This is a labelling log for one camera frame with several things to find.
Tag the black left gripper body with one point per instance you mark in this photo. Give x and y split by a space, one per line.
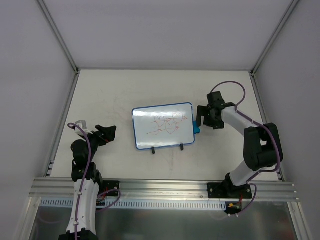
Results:
99 135

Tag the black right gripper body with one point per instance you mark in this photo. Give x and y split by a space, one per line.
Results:
207 116

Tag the blue whiteboard eraser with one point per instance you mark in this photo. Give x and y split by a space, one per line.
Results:
196 129

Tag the blue framed whiteboard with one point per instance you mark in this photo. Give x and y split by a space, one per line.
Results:
163 126

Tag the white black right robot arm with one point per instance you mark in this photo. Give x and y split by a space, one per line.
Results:
262 150

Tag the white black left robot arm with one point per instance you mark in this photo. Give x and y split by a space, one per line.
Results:
87 180

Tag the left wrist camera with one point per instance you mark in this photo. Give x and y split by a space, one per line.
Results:
81 128

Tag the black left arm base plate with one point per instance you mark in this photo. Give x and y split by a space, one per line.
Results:
109 188

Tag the left aluminium frame post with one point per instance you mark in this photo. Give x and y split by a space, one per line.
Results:
57 34

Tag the aluminium frame post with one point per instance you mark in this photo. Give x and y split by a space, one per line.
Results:
57 34
275 34

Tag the aluminium front rail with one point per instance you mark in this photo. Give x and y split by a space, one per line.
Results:
267 191

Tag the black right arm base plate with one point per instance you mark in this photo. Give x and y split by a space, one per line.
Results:
216 190

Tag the slotted white cable duct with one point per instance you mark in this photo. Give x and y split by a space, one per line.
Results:
207 205

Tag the right aluminium frame post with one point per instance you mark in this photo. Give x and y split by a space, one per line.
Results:
275 34

